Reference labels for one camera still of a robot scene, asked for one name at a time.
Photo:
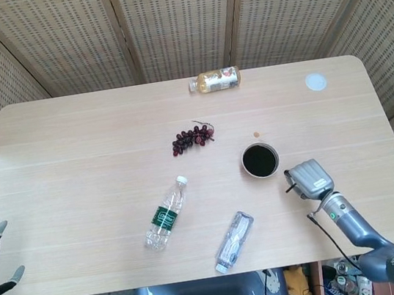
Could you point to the green label water bottle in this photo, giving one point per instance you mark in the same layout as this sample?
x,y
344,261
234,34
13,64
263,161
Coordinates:
x,y
164,217

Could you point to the white can green print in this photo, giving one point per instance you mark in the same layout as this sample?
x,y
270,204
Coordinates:
x,y
364,289

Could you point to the yellow tea bottle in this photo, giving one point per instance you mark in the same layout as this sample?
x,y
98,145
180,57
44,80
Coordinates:
x,y
216,80

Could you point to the white cup with black interior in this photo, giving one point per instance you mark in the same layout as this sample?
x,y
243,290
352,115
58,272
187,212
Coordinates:
x,y
260,160

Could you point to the red grape bunch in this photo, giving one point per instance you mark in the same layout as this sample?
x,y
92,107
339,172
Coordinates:
x,y
190,139

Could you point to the black plastic spoon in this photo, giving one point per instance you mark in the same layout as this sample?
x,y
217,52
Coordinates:
x,y
289,189

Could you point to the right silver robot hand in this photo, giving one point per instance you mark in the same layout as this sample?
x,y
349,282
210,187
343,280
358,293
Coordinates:
x,y
311,178

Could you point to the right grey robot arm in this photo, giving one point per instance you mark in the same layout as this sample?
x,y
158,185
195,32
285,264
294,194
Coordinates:
x,y
358,231

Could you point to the white round table grommet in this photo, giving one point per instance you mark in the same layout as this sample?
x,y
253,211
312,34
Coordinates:
x,y
316,81

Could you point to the white perforated bracket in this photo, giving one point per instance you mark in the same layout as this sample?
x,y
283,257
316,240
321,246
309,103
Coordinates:
x,y
273,282

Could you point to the woven wooden folding screen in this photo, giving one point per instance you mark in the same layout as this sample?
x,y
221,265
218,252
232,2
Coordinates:
x,y
178,20

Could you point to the pinkish storage crate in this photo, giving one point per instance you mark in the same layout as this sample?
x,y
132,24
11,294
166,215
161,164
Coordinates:
x,y
317,285

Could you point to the crushed clear plastic bottle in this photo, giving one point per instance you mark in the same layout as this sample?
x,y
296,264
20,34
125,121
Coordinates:
x,y
233,242

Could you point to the yellow soft object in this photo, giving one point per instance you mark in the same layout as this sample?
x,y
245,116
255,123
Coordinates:
x,y
297,284

